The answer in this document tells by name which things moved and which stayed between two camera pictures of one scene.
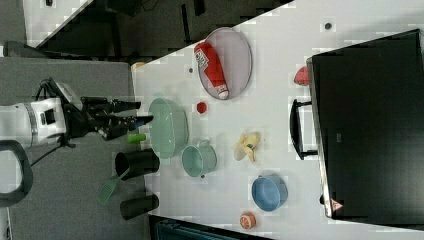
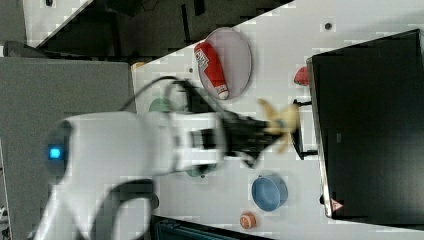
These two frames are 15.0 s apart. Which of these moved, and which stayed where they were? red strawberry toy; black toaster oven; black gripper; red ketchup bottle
Moved: black gripper
Stayed: red strawberry toy; black toaster oven; red ketchup bottle
